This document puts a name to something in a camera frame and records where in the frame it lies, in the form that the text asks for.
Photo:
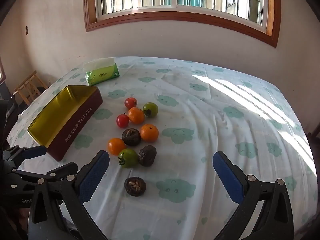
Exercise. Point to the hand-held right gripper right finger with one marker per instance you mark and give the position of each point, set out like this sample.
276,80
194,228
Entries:
228,180

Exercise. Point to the green tomato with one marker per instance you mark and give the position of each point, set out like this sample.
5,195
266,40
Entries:
128,158
150,109

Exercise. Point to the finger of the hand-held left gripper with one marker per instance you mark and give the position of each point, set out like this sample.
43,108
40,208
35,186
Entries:
62,170
35,152

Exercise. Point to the orange mandarin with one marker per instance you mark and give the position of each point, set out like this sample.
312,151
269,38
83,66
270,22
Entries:
149,132
136,115
116,146

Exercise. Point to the green tissue pack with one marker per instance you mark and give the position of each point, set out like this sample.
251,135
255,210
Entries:
102,75

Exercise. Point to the dark dried fruit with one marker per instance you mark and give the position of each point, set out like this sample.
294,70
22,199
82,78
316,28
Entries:
135,186
131,136

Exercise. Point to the dark dried fruit oblong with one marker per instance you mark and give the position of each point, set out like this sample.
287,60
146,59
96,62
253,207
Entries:
147,155

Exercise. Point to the red tin box gold inside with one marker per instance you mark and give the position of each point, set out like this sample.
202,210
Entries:
50,120

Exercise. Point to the light wooden chair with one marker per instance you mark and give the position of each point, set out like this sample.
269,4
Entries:
30,87

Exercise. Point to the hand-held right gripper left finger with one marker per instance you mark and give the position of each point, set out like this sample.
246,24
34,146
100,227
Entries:
93,177

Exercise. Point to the dark low cabinet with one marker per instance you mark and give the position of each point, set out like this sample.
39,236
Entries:
5,110

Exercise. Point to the red tomato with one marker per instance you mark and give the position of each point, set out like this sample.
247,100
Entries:
130,103
122,120

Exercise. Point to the wide wooden framed window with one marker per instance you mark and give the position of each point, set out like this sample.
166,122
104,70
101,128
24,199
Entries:
175,17

